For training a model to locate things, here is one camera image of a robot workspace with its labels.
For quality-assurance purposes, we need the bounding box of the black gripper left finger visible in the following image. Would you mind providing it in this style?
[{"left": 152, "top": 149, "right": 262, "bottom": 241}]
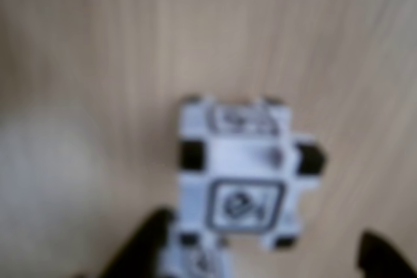
[{"left": 100, "top": 208, "right": 177, "bottom": 278}]

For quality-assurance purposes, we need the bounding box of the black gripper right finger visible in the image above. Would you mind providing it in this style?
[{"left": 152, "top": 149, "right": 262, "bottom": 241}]
[{"left": 356, "top": 229, "right": 417, "bottom": 278}]

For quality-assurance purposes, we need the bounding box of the white cube with crossed symbol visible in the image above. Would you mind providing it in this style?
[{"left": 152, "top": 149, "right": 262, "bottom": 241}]
[{"left": 158, "top": 242, "right": 233, "bottom": 278}]

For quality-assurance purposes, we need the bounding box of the white cube with box symbol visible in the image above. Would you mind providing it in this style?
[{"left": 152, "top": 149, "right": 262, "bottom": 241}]
[{"left": 177, "top": 94, "right": 328, "bottom": 253}]

